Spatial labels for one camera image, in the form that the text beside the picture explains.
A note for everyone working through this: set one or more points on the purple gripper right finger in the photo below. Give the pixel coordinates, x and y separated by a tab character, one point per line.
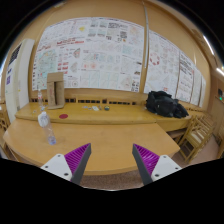
151	166

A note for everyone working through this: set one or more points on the white standing air conditioner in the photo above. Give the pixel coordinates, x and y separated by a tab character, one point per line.
16	83

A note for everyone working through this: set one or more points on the small dark round object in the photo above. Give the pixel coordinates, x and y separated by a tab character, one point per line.
106	108

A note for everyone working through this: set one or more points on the right wall poster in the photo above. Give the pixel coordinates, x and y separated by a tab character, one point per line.
185	81

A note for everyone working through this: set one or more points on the large left wall poster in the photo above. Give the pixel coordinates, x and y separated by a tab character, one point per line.
91	52

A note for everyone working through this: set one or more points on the clear plastic water bottle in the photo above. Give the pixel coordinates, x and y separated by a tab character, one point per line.
45	124

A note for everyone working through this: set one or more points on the distant clear plastic bottle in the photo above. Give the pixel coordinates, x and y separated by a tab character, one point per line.
40	100

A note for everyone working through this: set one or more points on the brown cardboard box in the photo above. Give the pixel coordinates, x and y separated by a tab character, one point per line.
55	90

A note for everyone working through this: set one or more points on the black backpack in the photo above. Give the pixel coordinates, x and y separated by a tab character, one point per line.
162	103

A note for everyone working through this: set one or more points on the middle wall poster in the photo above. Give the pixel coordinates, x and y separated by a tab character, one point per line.
163	65

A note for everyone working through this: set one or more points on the small white paper item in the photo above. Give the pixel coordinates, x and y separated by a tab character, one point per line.
95	108

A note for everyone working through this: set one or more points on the red round coaster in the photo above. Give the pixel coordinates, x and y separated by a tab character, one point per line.
63	116

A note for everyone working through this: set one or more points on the wooden chair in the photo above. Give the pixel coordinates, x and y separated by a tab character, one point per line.
196	136

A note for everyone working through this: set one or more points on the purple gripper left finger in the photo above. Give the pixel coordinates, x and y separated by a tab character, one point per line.
70	166

